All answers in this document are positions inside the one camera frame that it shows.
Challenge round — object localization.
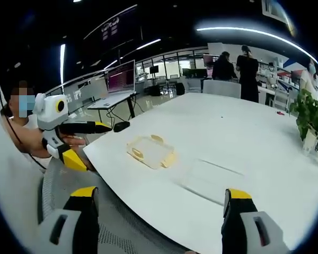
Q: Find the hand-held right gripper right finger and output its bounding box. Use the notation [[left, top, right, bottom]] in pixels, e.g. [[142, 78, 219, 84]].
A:
[[221, 188, 291, 254]]

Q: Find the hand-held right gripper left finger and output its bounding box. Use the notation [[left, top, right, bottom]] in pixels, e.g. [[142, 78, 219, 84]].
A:
[[38, 186, 100, 254]]

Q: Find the clear plastic food container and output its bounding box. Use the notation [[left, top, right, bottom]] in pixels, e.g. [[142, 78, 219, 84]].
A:
[[181, 158, 246, 206]]

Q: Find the person's left hand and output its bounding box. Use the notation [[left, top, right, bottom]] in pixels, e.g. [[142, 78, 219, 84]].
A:
[[58, 133, 86, 148]]

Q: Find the grey mesh chair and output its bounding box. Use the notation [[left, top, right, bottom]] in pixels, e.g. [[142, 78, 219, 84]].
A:
[[38, 158, 186, 254]]

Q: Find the white standing desk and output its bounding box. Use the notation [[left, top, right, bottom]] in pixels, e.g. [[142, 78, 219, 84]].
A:
[[86, 92, 137, 119]]

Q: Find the black computer mouse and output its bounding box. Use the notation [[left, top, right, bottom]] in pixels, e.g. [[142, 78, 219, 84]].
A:
[[113, 121, 131, 133]]

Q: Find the person with blue mask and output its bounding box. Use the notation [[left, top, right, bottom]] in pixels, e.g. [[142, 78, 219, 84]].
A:
[[0, 84, 48, 170]]

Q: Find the short ceiling light strip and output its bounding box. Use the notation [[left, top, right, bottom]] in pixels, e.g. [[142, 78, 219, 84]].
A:
[[59, 43, 66, 83]]

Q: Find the person's white shirt torso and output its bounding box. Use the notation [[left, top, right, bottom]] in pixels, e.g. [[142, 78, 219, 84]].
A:
[[0, 79, 50, 239]]

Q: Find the large computer monitor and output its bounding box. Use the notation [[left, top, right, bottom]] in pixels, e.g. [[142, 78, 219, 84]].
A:
[[105, 60, 137, 95]]

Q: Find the black office chair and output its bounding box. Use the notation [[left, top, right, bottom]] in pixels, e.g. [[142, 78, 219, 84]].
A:
[[175, 82, 187, 96]]

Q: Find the potted green plant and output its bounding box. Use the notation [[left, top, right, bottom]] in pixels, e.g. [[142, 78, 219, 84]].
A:
[[289, 88, 318, 159]]

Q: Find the white office chair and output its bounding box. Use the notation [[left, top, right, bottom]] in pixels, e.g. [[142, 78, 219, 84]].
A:
[[202, 79, 242, 99]]

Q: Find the small background monitor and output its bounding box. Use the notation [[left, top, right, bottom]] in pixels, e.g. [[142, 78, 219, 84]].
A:
[[203, 55, 221, 67]]

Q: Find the small white humanoid robot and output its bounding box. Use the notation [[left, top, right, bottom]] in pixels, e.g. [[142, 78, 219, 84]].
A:
[[264, 62, 279, 86]]

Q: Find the long ceiling light strip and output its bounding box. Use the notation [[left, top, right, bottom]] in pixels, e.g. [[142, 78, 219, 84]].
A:
[[196, 25, 318, 65]]

